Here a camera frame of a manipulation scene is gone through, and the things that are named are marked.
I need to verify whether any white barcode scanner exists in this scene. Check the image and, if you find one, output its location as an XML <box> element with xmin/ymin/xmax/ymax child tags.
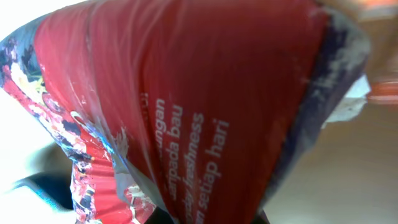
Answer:
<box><xmin>0</xmin><ymin>0</ymin><xmax>78</xmax><ymax>224</ymax></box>

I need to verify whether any red purple snack bag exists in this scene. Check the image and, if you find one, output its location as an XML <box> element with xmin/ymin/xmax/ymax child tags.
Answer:
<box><xmin>1</xmin><ymin>0</ymin><xmax>370</xmax><ymax>223</ymax></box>

